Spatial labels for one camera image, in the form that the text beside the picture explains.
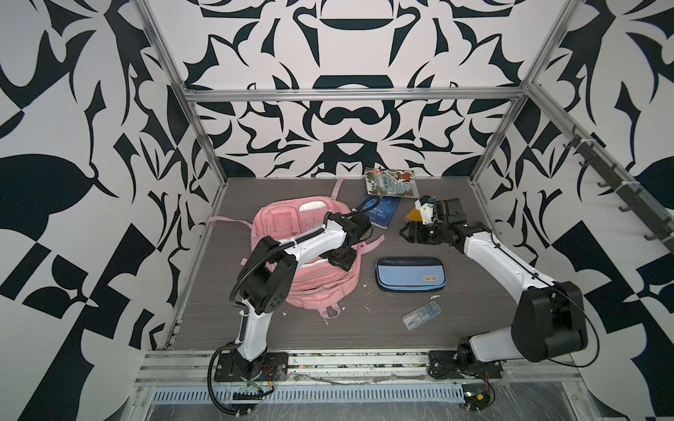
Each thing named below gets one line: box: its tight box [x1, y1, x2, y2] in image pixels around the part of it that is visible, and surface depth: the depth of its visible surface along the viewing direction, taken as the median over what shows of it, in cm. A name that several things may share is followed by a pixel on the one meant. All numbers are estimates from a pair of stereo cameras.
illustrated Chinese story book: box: [364, 169, 421, 198], surface depth 121 cm
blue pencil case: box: [374, 256, 448, 293], surface depth 90 cm
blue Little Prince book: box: [360, 193, 402, 230], surface depth 110 cm
